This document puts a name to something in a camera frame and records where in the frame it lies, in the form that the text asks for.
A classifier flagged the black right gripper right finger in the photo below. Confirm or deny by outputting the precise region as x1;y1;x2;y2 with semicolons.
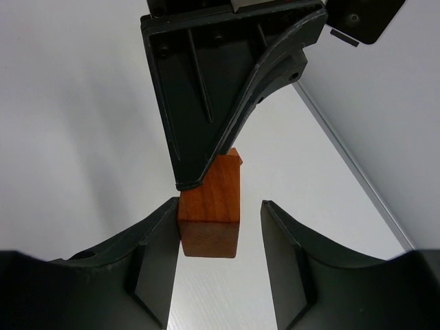
259;199;413;330

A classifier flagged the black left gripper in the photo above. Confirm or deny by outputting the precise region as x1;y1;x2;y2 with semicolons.
140;1;327;191

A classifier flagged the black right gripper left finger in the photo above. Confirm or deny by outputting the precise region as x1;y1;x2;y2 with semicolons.
36;197;179;329

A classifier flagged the dark brown wood cube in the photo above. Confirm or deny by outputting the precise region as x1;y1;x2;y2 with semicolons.
177;148;243;259

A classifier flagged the aluminium table frame rail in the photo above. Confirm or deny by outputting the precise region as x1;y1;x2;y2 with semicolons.
292;82;416;252

